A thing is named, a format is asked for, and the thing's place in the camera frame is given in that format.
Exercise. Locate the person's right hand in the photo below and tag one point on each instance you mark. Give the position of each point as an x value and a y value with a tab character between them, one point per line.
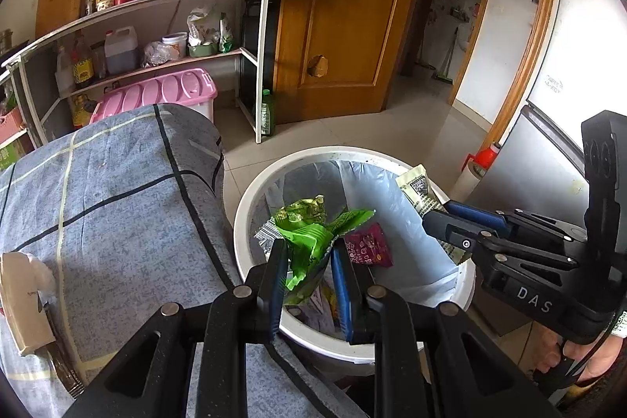
600	359

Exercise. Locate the blue plaid blanket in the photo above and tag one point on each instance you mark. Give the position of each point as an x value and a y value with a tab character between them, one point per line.
117	202

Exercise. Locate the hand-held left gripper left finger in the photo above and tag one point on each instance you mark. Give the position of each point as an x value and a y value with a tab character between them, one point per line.
279	283

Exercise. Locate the silver foil packet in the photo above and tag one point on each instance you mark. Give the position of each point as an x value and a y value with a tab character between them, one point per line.
264	239

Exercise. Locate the pale green sachet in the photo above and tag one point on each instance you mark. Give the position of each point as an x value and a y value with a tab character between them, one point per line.
419	190

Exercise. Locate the green plastic bottle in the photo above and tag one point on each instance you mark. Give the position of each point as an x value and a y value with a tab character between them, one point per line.
267	114

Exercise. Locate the green standing pouch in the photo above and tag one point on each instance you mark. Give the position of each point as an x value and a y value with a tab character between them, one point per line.
226	36

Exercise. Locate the crumpled white tissue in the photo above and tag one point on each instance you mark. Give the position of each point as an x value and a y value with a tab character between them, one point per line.
44	273

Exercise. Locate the white plastic jug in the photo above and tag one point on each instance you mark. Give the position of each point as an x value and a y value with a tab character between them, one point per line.
121	53

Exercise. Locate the grey refrigerator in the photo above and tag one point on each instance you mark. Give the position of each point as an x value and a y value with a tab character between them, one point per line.
539	153

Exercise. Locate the green snack packet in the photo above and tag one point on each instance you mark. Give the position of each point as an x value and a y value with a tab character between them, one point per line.
306	237

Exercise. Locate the white food bag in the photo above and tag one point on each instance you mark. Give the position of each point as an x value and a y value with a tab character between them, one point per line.
202	26

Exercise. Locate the wooden door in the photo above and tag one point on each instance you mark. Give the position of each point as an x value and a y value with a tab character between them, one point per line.
352	6

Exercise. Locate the red and white bottle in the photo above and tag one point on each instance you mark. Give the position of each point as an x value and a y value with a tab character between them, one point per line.
487	157

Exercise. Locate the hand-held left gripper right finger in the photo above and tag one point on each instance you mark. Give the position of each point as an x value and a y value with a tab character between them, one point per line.
340	298

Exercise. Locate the white metal shelf unit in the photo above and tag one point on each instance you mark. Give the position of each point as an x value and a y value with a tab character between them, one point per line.
147	4

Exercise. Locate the magenta snack packet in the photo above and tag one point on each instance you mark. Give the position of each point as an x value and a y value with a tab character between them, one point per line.
367	246

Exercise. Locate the green bowl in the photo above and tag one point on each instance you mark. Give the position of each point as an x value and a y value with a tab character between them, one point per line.
203	50

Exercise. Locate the pink lidded storage box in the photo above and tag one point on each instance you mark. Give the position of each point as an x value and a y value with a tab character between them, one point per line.
156	92

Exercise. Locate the white plastic tub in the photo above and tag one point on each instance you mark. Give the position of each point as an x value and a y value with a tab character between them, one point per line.
175	46

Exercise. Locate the white tissue pack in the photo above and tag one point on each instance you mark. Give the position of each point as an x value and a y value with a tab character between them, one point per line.
22	300

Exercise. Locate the white round bin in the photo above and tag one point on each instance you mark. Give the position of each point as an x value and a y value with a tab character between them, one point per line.
245	251

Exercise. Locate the clear bin liner bag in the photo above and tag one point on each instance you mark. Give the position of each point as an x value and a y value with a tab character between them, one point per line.
372	188

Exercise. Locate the crumpled clear plastic bag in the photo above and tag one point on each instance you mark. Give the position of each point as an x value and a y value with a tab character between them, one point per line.
156	54

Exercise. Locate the white plastic bottle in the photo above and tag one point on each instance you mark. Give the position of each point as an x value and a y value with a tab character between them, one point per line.
64	73

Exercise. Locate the dark oil bottle yellow label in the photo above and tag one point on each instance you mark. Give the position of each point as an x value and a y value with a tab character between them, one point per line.
83	65

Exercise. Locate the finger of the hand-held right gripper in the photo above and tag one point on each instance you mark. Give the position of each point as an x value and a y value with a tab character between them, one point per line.
475	215
450	232

